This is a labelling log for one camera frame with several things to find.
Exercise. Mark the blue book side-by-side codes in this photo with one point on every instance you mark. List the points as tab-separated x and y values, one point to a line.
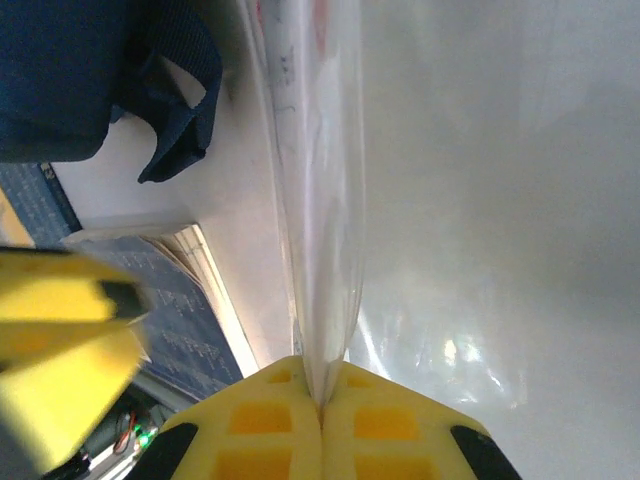
45	200

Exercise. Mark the yellow book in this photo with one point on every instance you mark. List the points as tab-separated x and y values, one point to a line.
10	225

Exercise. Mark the aluminium cross rail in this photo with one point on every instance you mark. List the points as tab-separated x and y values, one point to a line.
160	395

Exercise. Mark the navy blue backpack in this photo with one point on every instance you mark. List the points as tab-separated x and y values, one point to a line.
60	75

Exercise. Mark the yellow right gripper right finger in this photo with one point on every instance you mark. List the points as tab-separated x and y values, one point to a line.
400	430

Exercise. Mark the clear plastic supplies bag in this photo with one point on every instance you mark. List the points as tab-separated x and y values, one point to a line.
320	200

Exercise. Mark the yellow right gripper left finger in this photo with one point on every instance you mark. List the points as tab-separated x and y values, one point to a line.
240	430

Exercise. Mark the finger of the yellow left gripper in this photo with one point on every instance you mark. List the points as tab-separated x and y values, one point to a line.
50	285
50	390

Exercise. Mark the worn blue book codes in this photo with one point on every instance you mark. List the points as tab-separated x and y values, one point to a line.
175	310

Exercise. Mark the black controller board green light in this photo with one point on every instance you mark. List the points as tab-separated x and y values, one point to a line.
142	440

